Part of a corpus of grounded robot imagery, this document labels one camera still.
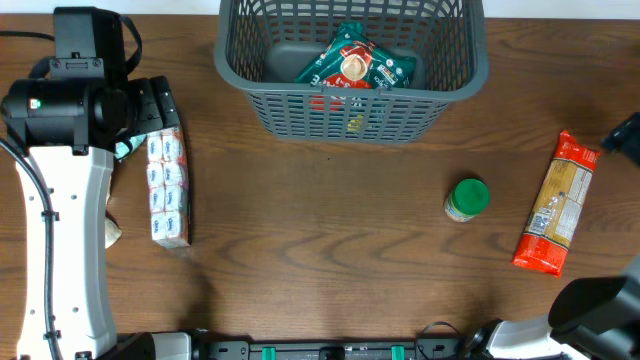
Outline teal wet wipes pack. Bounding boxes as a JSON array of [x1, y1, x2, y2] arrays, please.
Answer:
[[114, 135, 146, 161]]

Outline Kleenex tissue multipack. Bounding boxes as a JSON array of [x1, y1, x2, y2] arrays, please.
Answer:
[[146, 125, 191, 249]]

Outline red spaghetti pasta packet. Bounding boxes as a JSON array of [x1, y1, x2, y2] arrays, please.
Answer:
[[512, 130, 600, 277]]

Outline green lid jar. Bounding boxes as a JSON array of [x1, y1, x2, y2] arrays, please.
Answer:
[[444, 178, 491, 222]]

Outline green Nescafe coffee bag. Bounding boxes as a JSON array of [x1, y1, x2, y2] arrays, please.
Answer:
[[293, 21, 418, 139]]

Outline grey plastic basket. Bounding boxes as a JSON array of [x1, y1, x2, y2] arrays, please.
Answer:
[[214, 0, 489, 144]]

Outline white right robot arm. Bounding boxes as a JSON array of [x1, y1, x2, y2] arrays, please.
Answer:
[[457, 131, 639, 359]]

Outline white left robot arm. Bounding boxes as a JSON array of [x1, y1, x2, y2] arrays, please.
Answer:
[[1, 7, 197, 359]]

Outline beige paper bag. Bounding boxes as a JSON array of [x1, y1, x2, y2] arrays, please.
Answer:
[[103, 169, 123, 250]]

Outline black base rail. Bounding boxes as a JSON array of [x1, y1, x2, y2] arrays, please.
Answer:
[[191, 334, 472, 360]]

